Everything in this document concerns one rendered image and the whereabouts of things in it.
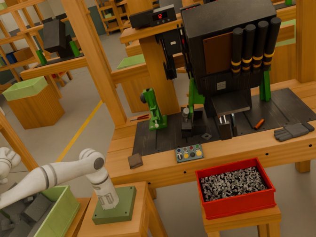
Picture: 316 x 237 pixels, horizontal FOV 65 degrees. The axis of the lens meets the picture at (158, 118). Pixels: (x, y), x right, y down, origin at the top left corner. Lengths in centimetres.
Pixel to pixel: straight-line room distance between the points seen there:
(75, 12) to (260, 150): 135
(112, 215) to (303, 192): 163
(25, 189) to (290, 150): 125
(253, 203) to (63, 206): 96
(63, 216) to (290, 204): 168
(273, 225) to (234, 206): 21
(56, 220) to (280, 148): 122
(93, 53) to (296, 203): 191
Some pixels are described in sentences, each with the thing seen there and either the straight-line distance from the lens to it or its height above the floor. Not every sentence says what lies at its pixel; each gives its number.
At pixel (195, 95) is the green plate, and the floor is 117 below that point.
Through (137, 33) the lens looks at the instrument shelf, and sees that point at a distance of 157.
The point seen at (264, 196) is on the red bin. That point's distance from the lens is 122.
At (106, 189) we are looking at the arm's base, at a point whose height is 102.
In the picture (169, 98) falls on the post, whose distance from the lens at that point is 184.
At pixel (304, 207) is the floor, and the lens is 233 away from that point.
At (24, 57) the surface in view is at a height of 91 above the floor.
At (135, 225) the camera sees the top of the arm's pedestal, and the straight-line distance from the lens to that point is 128.
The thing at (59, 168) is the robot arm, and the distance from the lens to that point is 107.
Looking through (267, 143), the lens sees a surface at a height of 90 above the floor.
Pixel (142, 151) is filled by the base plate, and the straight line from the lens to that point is 158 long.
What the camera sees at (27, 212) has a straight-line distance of 160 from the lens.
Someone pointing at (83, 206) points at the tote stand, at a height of 79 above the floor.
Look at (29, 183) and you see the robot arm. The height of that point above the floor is 130.
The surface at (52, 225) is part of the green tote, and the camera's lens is 145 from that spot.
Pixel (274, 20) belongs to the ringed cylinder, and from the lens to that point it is 112.
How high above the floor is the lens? 181
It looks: 30 degrees down
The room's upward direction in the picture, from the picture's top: 18 degrees counter-clockwise
